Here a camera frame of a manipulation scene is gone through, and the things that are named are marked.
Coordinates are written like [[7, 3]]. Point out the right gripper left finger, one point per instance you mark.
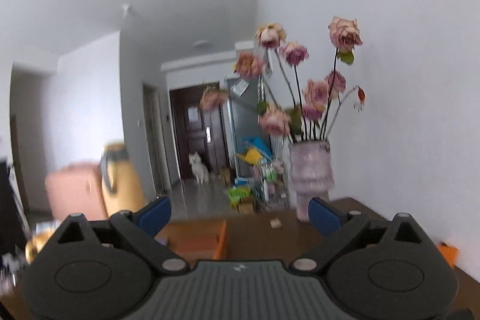
[[138, 231]]

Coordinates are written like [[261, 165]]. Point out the white dog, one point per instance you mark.
[[199, 169]]

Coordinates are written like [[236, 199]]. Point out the dark wooden door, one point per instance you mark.
[[197, 131]]

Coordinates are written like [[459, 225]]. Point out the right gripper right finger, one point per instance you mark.
[[339, 231]]

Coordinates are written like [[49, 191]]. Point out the dried pink roses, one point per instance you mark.
[[315, 104]]

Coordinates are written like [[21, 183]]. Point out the purple textured vase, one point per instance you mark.
[[310, 174]]

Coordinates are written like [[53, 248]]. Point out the yellow watering can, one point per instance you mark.
[[252, 156]]

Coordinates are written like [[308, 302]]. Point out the small crumpled paper scrap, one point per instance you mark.
[[276, 223]]

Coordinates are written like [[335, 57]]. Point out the yellow ceramic mug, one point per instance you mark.
[[41, 233]]

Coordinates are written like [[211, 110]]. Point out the grey refrigerator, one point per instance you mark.
[[243, 120]]

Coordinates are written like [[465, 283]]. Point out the pink mini suitcase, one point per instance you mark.
[[76, 188]]

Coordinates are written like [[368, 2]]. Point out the orange black small box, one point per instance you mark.
[[450, 253]]

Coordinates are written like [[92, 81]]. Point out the yellow thermos jug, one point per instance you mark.
[[121, 185]]

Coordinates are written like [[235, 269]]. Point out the red cardboard box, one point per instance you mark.
[[196, 239]]

